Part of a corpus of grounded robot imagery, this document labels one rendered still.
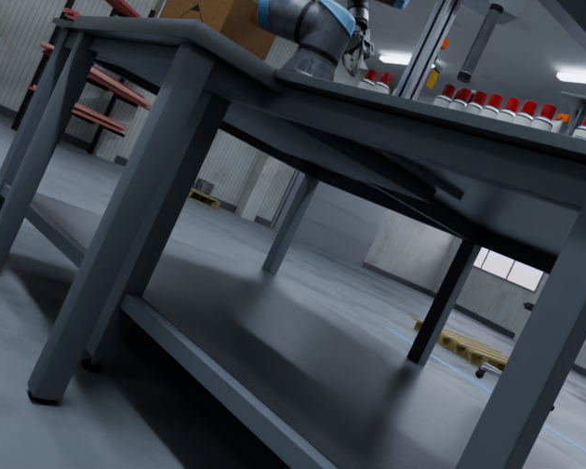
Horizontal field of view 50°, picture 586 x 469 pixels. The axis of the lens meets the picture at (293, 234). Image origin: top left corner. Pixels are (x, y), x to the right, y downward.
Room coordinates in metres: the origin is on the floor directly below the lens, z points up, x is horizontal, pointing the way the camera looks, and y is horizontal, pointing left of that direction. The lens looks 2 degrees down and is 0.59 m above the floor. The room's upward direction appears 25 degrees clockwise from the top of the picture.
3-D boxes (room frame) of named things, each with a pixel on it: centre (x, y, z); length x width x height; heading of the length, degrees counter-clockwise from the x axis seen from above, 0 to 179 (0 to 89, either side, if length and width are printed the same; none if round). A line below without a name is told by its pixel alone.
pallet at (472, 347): (6.01, -2.05, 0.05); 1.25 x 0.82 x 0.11; 127
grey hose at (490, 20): (1.71, -0.24, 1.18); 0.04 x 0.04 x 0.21
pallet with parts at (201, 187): (9.88, 1.92, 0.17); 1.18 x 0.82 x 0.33; 127
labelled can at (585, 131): (1.55, -0.54, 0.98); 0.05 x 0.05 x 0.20
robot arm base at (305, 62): (1.71, 0.14, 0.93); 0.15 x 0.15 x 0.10
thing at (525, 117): (1.66, -0.42, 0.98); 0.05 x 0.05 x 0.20
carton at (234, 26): (2.16, 0.53, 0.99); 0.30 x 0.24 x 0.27; 56
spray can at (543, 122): (1.63, -0.45, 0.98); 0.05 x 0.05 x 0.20
